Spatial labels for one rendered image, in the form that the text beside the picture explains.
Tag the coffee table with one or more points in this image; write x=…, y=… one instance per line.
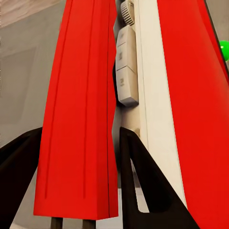
x=27, y=50

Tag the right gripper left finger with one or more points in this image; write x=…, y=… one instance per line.
x=18, y=162

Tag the radio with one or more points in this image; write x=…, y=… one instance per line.
x=155, y=67

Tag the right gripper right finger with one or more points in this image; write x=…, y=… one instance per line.
x=166, y=209

